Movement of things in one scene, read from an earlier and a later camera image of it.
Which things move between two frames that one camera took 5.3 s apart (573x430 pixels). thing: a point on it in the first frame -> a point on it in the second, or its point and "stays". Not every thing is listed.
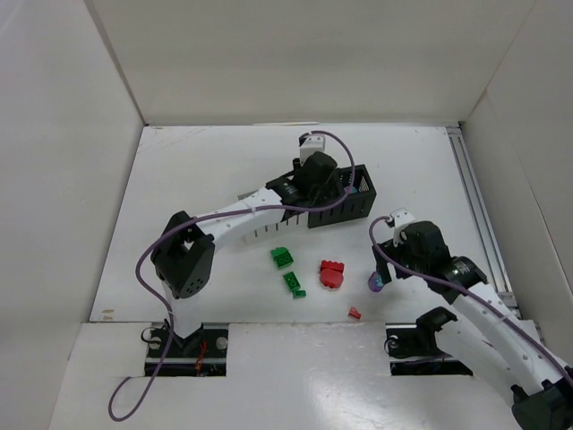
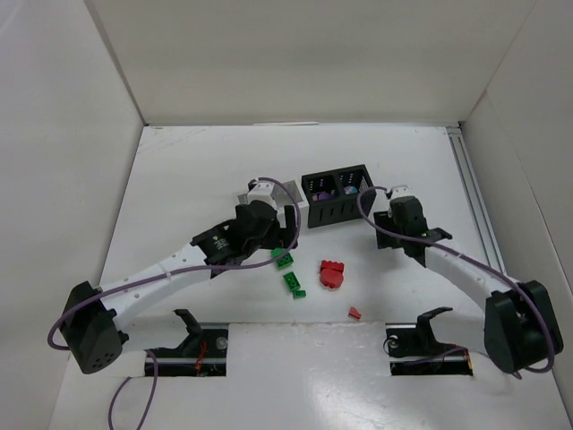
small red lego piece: [354, 313] stays
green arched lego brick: [282, 257] stays
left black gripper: [326, 193] -> [288, 228]
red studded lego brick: [334, 265] stays
